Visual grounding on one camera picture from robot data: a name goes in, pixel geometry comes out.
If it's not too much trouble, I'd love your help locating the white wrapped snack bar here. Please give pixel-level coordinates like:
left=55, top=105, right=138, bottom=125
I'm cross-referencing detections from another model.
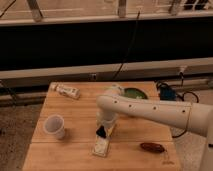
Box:
left=50, top=84, right=80, bottom=99

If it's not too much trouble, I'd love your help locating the dark red chili pepper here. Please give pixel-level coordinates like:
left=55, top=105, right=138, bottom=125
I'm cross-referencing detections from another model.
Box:
left=140, top=143, right=165, bottom=153

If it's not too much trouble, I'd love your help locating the blue box on floor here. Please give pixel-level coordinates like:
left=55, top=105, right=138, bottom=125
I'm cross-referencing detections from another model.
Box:
left=160, top=88, right=176, bottom=101

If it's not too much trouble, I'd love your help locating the black cable beside table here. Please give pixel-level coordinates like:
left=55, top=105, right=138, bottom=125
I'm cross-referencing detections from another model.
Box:
left=155, top=70, right=200, bottom=139

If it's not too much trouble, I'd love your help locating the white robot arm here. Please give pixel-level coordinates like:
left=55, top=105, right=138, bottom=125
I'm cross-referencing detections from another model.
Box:
left=96, top=85, right=213, bottom=171

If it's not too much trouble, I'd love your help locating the green ceramic bowl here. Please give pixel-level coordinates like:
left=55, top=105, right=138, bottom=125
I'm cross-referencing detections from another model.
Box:
left=124, top=87, right=148, bottom=99

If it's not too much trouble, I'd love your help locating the black hanging cable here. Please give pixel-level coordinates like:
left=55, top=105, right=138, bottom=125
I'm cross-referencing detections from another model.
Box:
left=111, top=10, right=141, bottom=81

